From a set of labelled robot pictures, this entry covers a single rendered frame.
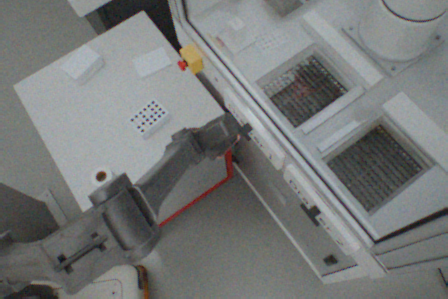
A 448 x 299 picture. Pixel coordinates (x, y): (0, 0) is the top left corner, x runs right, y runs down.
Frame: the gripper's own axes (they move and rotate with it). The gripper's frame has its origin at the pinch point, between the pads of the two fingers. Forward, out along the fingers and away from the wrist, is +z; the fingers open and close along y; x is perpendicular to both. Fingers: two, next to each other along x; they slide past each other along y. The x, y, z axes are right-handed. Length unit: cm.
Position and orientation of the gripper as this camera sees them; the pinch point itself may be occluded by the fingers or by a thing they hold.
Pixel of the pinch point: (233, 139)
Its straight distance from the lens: 111.8
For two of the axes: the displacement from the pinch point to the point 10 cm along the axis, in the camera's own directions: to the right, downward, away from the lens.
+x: -5.8, -7.3, 3.6
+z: 5.0, 0.2, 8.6
